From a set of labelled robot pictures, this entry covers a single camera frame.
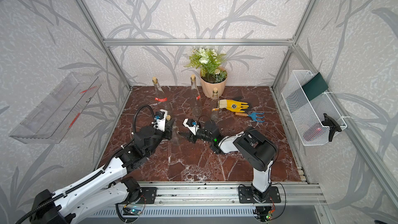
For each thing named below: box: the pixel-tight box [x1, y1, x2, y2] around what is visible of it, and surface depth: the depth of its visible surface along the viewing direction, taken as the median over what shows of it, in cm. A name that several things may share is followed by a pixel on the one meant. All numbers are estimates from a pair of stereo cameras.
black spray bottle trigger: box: [321, 113, 343, 142], surface depth 58 cm
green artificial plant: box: [183, 47, 228, 84], surface depth 98 cm
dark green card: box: [301, 72, 329, 102], surface depth 73 cm
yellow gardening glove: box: [217, 99, 250, 113], surface depth 109 cm
